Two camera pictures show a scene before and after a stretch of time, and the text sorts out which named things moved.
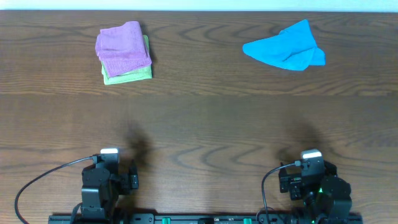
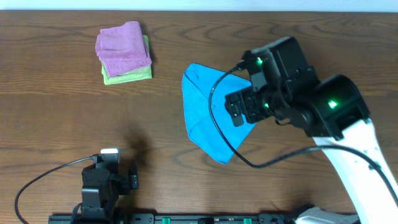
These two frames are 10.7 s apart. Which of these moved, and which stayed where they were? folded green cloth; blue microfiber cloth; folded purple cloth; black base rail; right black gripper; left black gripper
Moved: blue microfiber cloth; right black gripper
Stayed: folded purple cloth; left black gripper; folded green cloth; black base rail
